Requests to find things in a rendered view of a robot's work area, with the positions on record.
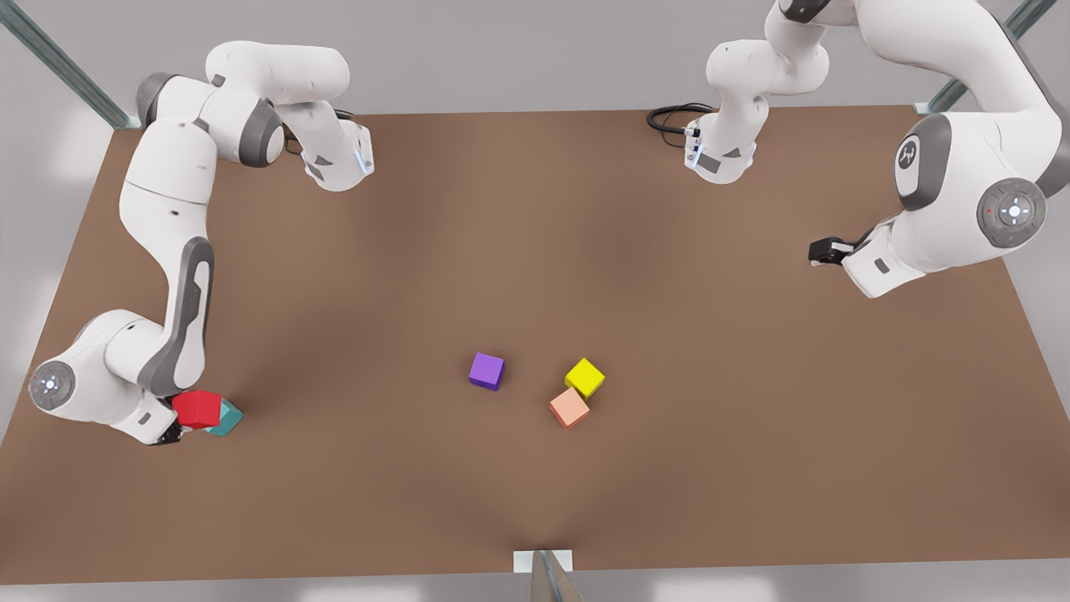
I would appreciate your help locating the red wooden cube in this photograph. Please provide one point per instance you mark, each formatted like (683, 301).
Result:
(198, 409)

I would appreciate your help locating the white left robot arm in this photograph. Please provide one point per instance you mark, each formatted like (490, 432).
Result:
(961, 167)

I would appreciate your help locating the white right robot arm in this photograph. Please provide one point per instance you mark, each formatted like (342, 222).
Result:
(167, 209)

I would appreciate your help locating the teal wooden cube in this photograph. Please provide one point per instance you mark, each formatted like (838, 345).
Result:
(227, 418)

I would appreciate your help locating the yellow wooden cube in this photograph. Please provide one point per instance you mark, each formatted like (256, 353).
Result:
(584, 378)

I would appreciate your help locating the salmon wooden cube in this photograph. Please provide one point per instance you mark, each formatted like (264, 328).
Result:
(569, 407)

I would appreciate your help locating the purple wooden cube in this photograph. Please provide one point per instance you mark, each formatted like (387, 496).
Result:
(486, 370)

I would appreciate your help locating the silver frame post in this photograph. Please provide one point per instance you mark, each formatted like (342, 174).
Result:
(63, 63)
(978, 63)
(547, 577)

